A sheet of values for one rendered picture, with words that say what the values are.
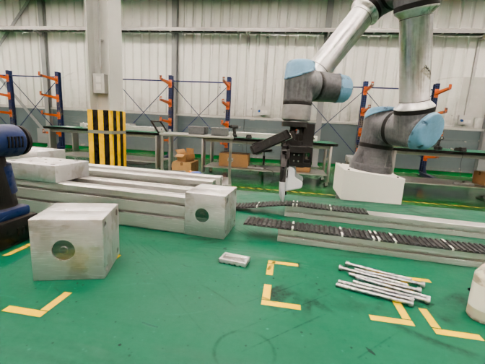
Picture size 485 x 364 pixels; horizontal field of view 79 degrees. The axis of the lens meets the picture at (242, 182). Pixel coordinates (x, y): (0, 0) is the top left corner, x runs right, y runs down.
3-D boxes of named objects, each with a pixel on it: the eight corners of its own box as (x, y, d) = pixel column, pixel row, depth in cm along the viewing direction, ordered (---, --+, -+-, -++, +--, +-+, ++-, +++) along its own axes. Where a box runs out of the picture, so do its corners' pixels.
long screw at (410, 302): (413, 305, 43) (413, 298, 42) (413, 308, 42) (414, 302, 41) (336, 286, 47) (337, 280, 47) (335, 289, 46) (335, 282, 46)
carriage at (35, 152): (66, 168, 103) (65, 149, 102) (38, 173, 93) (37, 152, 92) (28, 165, 107) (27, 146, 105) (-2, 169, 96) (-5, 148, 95)
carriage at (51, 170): (89, 185, 80) (89, 160, 79) (56, 194, 70) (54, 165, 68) (40, 180, 83) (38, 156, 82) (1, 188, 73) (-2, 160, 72)
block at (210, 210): (237, 222, 75) (239, 185, 73) (224, 240, 63) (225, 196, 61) (203, 217, 77) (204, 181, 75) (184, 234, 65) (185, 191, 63)
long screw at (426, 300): (429, 302, 43) (430, 296, 43) (429, 305, 43) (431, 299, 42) (353, 283, 48) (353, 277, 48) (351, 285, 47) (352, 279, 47)
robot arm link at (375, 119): (374, 143, 118) (382, 108, 115) (404, 148, 106) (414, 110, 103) (351, 140, 113) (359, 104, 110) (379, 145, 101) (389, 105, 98)
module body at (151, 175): (221, 202, 92) (222, 175, 91) (211, 210, 83) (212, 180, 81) (13, 179, 109) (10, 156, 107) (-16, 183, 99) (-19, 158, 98)
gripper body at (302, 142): (310, 170, 76) (315, 123, 74) (277, 167, 78) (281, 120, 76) (310, 166, 84) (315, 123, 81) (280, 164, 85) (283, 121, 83)
